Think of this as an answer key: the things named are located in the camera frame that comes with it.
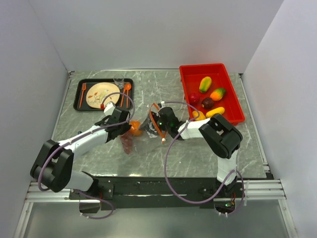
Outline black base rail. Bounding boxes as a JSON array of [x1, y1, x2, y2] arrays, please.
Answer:
[[66, 173, 245, 214]]

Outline purple fake grapes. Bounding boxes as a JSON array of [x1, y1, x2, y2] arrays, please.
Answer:
[[120, 132, 133, 154]]

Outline dark purple fake plum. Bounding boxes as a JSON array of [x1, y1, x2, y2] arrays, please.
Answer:
[[201, 97, 214, 109]]

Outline red plastic bin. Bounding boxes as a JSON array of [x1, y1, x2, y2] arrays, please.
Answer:
[[179, 63, 245, 125]]

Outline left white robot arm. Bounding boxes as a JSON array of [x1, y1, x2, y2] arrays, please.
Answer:
[[30, 107, 131, 199]]

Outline orange fake tangerine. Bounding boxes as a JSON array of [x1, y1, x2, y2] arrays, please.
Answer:
[[129, 120, 142, 136]]

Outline orange plastic fork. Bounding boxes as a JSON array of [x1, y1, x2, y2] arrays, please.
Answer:
[[79, 83, 87, 108]]

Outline yellow fake fruit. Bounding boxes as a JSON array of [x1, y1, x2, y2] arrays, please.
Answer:
[[206, 107, 225, 118]]

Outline yellow fake lemon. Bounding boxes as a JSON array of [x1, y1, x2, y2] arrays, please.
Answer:
[[199, 76, 212, 93]]

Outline orange fake fruit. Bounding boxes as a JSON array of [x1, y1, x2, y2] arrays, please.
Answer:
[[192, 111, 206, 121]]

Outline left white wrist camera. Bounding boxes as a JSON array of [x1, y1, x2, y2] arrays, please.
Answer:
[[104, 101, 116, 116]]

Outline red fake apple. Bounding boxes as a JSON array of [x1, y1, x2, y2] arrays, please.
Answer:
[[188, 93, 200, 105]]

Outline orange plastic spoon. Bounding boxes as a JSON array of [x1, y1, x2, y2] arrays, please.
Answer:
[[124, 82, 132, 92]]

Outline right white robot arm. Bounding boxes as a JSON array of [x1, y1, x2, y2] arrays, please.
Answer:
[[149, 107, 243, 197]]

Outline clear zip top bag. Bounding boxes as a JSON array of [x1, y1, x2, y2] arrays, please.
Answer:
[[128, 102, 166, 143]]

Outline beige bird plate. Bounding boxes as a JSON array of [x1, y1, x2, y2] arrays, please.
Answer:
[[86, 82, 120, 109]]

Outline green orange fake mango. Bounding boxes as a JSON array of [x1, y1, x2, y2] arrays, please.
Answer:
[[210, 88, 226, 101]]

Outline clear plastic cup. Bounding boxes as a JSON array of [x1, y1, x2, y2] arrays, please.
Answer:
[[113, 74, 124, 89]]

